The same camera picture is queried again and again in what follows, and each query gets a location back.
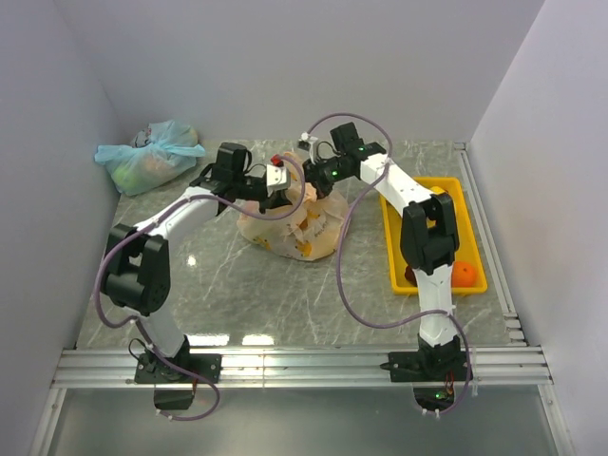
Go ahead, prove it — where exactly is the dark red mangosteen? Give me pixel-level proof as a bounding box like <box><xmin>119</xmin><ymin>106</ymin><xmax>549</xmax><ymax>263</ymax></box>
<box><xmin>404</xmin><ymin>265</ymin><xmax>417</xmax><ymax>287</ymax></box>

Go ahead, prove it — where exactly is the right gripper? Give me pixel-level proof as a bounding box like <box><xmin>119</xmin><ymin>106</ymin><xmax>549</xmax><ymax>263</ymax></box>
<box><xmin>298</xmin><ymin>156</ymin><xmax>352</xmax><ymax>204</ymax></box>

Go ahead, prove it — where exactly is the blue tied plastic bag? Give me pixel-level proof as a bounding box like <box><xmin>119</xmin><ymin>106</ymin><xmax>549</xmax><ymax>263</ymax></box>
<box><xmin>94</xmin><ymin>120</ymin><xmax>205</xmax><ymax>196</ymax></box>

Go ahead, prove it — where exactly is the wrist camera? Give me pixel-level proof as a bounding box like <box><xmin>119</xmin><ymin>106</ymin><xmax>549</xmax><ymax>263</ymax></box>
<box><xmin>265</xmin><ymin>155</ymin><xmax>291</xmax><ymax>192</ymax></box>
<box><xmin>296</xmin><ymin>132</ymin><xmax>325</xmax><ymax>163</ymax></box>

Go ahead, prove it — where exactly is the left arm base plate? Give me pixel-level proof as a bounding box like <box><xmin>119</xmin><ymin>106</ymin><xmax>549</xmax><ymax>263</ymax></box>
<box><xmin>134</xmin><ymin>351</ymin><xmax>222</xmax><ymax>385</ymax></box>

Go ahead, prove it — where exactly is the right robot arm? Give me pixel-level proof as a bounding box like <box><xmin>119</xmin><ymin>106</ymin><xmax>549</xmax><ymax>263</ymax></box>
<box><xmin>298</xmin><ymin>123</ymin><xmax>466</xmax><ymax>382</ymax></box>

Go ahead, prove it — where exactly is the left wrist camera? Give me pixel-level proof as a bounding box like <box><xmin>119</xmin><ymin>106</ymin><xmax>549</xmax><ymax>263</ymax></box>
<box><xmin>265</xmin><ymin>155</ymin><xmax>291</xmax><ymax>192</ymax></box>

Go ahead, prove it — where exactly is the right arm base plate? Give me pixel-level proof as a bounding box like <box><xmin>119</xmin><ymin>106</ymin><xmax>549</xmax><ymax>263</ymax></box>
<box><xmin>380</xmin><ymin>351</ymin><xmax>472</xmax><ymax>383</ymax></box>

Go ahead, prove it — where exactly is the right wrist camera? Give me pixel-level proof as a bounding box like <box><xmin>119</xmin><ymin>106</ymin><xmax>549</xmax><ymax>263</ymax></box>
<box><xmin>296</xmin><ymin>132</ymin><xmax>325</xmax><ymax>163</ymax></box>

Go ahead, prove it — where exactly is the orange translucent plastic bag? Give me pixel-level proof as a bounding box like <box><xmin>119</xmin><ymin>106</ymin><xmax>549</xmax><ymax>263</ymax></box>
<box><xmin>237</xmin><ymin>162</ymin><xmax>349</xmax><ymax>261</ymax></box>

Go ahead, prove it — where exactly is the yellow plastic tray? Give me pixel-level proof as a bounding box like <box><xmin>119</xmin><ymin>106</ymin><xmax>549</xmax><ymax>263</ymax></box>
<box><xmin>379</xmin><ymin>177</ymin><xmax>488</xmax><ymax>295</ymax></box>

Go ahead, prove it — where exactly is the orange fake fruit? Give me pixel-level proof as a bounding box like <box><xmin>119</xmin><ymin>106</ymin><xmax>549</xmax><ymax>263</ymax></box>
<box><xmin>451</xmin><ymin>260</ymin><xmax>478</xmax><ymax>288</ymax></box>

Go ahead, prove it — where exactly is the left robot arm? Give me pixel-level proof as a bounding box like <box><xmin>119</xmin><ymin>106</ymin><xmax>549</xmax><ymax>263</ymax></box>
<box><xmin>93</xmin><ymin>142</ymin><xmax>300</xmax><ymax>383</ymax></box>

